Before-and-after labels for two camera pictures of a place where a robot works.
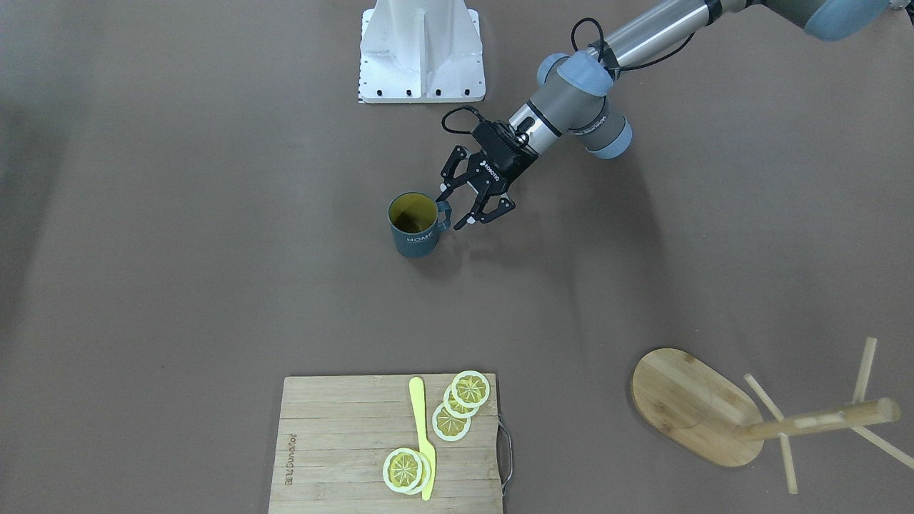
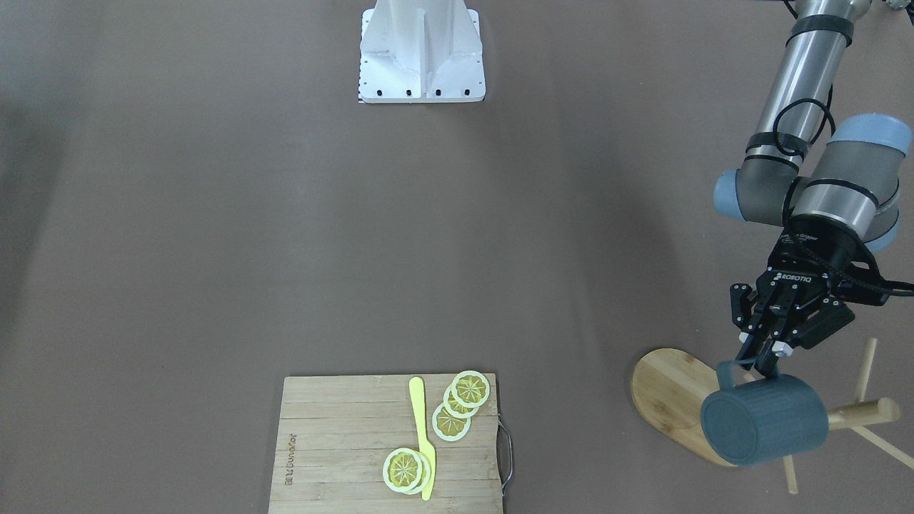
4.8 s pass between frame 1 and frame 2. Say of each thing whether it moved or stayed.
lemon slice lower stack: stayed
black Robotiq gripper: moved
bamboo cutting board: stayed
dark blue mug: moved
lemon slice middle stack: stayed
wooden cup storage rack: stayed
